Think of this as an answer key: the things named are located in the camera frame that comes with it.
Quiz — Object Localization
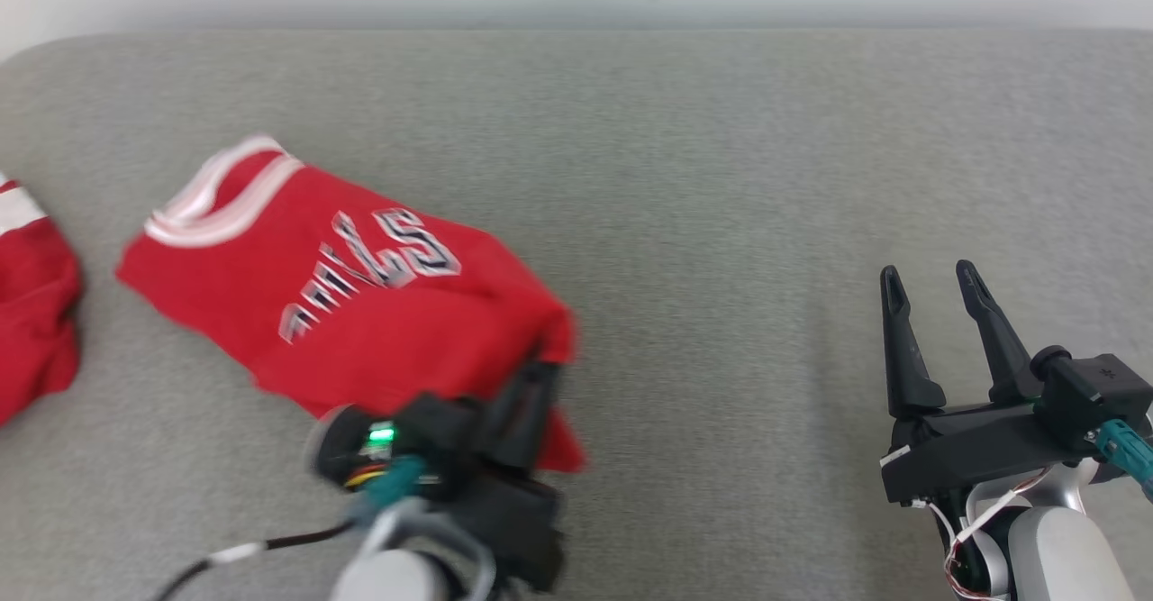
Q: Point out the teal left camera connector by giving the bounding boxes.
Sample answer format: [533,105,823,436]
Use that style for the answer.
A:
[350,455,428,523]

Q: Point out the red jersey with lettering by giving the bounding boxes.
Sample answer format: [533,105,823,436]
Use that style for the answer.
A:
[115,135,588,474]

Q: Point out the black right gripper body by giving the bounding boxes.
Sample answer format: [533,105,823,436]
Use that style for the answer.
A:
[881,400,1122,505]

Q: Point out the teal camera connector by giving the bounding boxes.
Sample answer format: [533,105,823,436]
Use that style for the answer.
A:
[1093,418,1153,501]
[350,455,428,523]

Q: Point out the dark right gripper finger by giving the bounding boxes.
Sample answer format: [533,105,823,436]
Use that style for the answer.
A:
[955,260,1043,405]
[880,265,948,420]

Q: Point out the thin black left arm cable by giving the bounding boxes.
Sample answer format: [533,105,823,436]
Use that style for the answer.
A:
[149,520,361,601]

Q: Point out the red shorts with white stripe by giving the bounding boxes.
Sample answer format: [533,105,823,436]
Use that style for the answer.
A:
[0,173,84,426]

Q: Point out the teal right camera connector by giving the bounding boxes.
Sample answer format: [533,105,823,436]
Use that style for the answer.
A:
[1093,418,1153,501]

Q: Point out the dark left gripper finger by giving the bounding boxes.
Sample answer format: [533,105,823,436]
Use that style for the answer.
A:
[476,371,534,471]
[522,360,565,474]

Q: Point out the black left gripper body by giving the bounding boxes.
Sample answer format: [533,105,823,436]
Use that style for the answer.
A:
[423,457,567,595]

